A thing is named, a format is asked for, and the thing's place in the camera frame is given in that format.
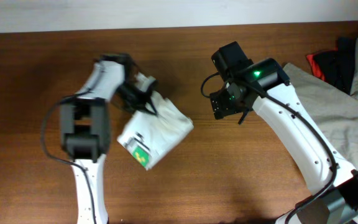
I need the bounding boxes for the black and red garment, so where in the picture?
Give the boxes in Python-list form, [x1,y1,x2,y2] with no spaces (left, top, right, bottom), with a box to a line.
[306,37,356,95]

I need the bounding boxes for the beige khaki garment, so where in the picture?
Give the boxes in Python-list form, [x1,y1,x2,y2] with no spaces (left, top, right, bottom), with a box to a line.
[283,39,358,170]

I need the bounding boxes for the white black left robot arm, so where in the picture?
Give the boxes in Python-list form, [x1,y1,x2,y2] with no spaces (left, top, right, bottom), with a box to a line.
[59,53,158,223]

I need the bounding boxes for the white t-shirt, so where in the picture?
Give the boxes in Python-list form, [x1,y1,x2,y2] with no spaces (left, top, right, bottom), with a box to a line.
[117,91,194,170]

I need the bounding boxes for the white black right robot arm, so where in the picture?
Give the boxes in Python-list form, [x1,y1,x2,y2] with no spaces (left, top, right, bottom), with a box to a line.
[208,42,358,223]

